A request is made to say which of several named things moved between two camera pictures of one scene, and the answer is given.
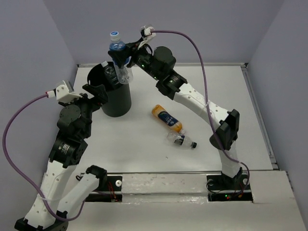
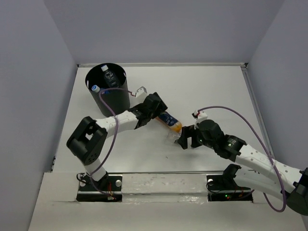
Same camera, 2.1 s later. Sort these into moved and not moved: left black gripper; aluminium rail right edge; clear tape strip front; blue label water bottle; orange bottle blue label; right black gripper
Moved: blue label water bottle; right black gripper; left black gripper
Not moved: orange bottle blue label; aluminium rail right edge; clear tape strip front
